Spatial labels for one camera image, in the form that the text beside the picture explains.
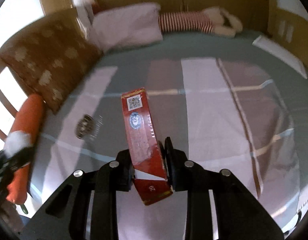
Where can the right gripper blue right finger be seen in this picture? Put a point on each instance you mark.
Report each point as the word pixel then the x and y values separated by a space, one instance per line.
pixel 175 166

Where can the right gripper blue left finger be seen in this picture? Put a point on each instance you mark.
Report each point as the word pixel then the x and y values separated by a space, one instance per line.
pixel 125 171

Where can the red cigarette box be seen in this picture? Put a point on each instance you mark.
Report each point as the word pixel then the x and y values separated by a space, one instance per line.
pixel 150 173

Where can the white tissue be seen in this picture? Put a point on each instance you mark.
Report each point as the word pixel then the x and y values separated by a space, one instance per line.
pixel 15 142

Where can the orange carrot plush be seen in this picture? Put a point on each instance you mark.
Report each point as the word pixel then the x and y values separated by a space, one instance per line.
pixel 29 118

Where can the brown floral cushion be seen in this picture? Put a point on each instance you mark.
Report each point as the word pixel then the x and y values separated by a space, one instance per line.
pixel 51 56

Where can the green bed sheet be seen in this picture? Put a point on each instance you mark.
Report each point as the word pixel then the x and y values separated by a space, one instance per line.
pixel 292 87

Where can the pink pillow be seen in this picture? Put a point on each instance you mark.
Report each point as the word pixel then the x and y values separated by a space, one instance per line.
pixel 124 27

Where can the white flat tray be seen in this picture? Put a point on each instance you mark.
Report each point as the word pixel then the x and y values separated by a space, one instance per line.
pixel 281 53

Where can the striped plush doll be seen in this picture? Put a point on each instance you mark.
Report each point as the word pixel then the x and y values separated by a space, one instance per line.
pixel 214 20

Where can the white plush toy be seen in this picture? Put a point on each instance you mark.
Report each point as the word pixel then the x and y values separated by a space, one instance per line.
pixel 85 14

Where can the wooden bed frame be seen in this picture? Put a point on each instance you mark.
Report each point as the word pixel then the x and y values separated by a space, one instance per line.
pixel 12 97

